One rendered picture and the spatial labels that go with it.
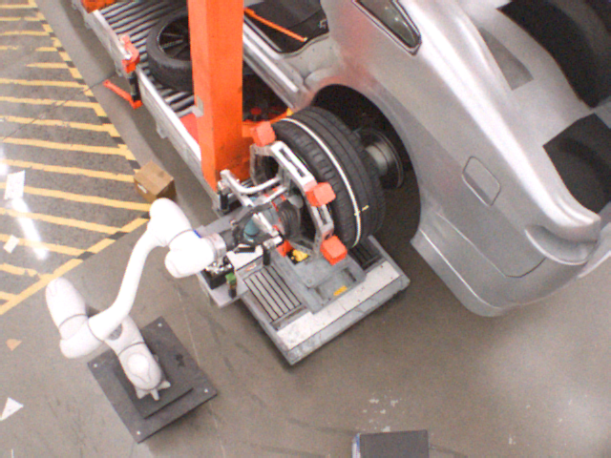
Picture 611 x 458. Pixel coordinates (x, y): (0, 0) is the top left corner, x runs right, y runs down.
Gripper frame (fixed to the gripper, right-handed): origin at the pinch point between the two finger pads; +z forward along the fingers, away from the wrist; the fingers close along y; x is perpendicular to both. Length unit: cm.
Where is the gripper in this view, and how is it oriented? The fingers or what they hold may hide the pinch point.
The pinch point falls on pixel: (267, 220)
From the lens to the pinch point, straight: 217.9
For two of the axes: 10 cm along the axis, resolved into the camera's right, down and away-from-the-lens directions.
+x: -6.4, -4.8, 6.0
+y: 0.2, -7.9, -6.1
